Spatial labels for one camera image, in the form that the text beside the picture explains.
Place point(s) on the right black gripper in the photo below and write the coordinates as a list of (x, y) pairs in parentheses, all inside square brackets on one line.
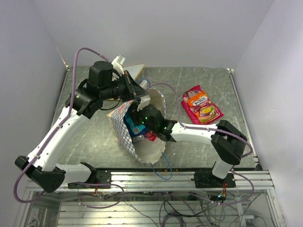
[(135, 114)]

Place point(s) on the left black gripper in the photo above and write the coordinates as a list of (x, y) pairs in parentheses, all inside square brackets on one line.
[(133, 89)]

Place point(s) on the blue snack bag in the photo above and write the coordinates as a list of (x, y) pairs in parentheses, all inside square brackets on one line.
[(134, 130)]

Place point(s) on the blue checkered paper bag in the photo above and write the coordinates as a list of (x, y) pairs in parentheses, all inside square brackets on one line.
[(138, 140)]

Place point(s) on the pink snack bag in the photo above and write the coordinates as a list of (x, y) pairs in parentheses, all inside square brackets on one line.
[(191, 101)]

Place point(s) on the orange Fox's candy bag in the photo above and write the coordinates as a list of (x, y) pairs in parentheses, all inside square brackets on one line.
[(203, 106)]

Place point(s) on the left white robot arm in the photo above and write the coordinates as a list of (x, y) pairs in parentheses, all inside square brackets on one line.
[(105, 81)]

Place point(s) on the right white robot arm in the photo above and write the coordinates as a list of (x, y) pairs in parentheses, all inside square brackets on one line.
[(228, 142)]

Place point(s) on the red snack pack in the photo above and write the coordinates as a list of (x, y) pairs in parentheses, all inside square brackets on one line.
[(150, 136)]

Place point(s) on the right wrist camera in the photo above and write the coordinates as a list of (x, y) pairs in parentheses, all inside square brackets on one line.
[(143, 102)]

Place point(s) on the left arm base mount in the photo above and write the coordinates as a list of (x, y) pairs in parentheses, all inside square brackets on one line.
[(100, 179)]

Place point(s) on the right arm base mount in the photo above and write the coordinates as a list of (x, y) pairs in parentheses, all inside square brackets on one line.
[(205, 179)]

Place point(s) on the aluminium frame rail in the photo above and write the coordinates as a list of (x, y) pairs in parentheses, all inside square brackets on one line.
[(184, 181)]

